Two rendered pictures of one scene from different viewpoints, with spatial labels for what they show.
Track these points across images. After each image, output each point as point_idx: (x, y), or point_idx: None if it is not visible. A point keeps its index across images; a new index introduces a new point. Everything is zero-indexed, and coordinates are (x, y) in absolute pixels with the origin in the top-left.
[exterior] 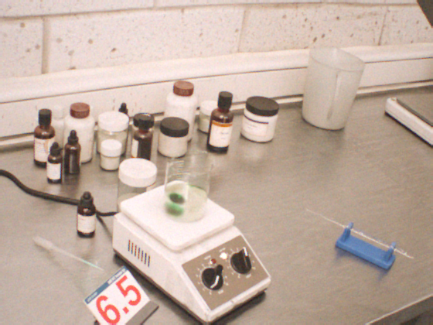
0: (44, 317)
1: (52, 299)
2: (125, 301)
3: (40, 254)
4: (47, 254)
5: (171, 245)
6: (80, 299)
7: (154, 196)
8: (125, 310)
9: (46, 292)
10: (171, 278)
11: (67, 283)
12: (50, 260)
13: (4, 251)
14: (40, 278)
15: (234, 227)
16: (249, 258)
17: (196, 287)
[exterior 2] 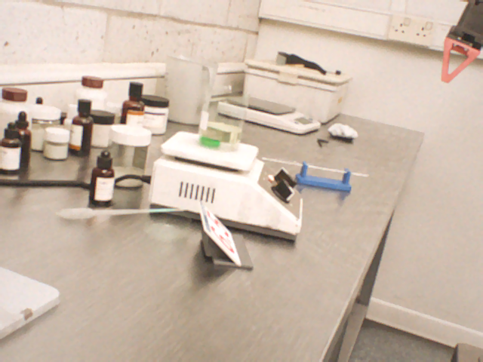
0: (158, 269)
1: (146, 254)
2: (223, 232)
3: (81, 225)
4: (87, 223)
5: (244, 165)
6: (170, 247)
7: (180, 140)
8: (229, 240)
9: (130, 250)
10: (247, 203)
11: (141, 240)
12: (98, 227)
13: (35, 231)
14: (109, 243)
15: (256, 158)
16: (290, 176)
17: (278, 201)
